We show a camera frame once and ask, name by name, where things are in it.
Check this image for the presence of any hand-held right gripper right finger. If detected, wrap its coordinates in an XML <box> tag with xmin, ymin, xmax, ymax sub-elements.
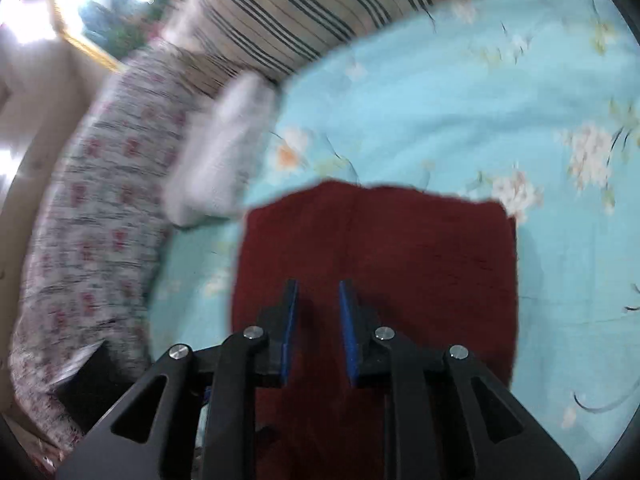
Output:
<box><xmin>339</xmin><ymin>280</ymin><xmax>581</xmax><ymax>480</ymax></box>

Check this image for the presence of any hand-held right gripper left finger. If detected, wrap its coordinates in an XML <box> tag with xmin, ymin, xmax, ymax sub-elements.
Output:
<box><xmin>55</xmin><ymin>280</ymin><xmax>301</xmax><ymax>480</ymax></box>

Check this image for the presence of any maroon hooded sweater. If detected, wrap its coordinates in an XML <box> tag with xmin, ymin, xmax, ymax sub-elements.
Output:
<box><xmin>230</xmin><ymin>182</ymin><xmax>521</xmax><ymax>480</ymax></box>

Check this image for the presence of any white folded cloth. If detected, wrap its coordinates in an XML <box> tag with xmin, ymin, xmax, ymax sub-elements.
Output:
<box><xmin>162</xmin><ymin>72</ymin><xmax>279</xmax><ymax>227</ymax></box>

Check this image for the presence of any black object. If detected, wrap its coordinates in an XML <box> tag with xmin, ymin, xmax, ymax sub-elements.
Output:
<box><xmin>54</xmin><ymin>344</ymin><xmax>152</xmax><ymax>437</ymax></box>

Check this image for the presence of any pink floral blanket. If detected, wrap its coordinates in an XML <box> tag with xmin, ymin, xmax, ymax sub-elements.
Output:
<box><xmin>10</xmin><ymin>40</ymin><xmax>241</xmax><ymax>457</ymax></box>

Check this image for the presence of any light blue floral bedsheet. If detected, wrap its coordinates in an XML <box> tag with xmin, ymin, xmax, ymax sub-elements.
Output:
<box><xmin>147</xmin><ymin>0</ymin><xmax>640</xmax><ymax>480</ymax></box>

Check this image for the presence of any plaid checked quilt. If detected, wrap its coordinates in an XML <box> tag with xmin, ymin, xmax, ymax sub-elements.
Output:
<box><xmin>160</xmin><ymin>0</ymin><xmax>596</xmax><ymax>87</ymax></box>

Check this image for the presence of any framed landscape picture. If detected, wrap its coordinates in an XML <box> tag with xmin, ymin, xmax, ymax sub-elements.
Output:
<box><xmin>52</xmin><ymin>0</ymin><xmax>201</xmax><ymax>74</ymax></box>

